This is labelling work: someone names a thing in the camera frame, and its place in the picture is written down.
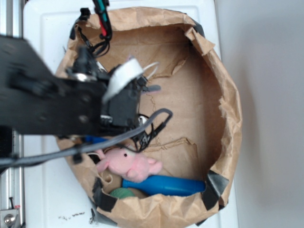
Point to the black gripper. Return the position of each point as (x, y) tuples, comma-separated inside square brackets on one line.
[(114, 96)]

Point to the gray plush animal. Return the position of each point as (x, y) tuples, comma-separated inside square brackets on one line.
[(152, 88)]

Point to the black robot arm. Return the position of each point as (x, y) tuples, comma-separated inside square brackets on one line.
[(34, 101)]

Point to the pink plush pig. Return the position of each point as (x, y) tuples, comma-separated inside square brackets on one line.
[(131, 166)]

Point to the brown paper bag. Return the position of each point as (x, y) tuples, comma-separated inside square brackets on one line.
[(201, 141)]

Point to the blue plastic bottle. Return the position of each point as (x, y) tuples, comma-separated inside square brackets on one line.
[(166, 185)]

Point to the green yarn ball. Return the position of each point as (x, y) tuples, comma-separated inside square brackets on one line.
[(122, 193)]

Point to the aluminium frame rail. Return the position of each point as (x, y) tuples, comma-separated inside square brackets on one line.
[(12, 200)]

